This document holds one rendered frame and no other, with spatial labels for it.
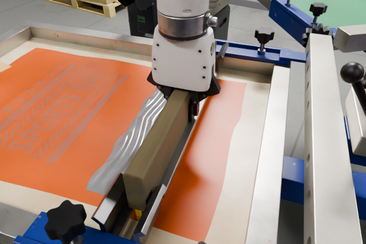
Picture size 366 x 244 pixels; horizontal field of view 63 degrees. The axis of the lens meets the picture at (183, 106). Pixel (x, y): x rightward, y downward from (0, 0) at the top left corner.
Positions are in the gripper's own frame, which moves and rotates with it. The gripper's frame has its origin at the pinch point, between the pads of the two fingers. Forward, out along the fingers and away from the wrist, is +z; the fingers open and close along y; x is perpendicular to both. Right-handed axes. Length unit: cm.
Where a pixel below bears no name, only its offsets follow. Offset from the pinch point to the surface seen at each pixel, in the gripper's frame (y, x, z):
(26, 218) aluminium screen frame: 13.7, 26.3, 2.6
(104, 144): 12.9, 7.9, 6.0
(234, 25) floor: 29, -277, 101
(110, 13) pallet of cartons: 169, -254, 95
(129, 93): 15.5, -8.2, 6.0
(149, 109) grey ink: 8.4, -3.3, 5.2
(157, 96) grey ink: 8.8, -8.5, 5.6
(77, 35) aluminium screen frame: 39.7, -25.5, 2.8
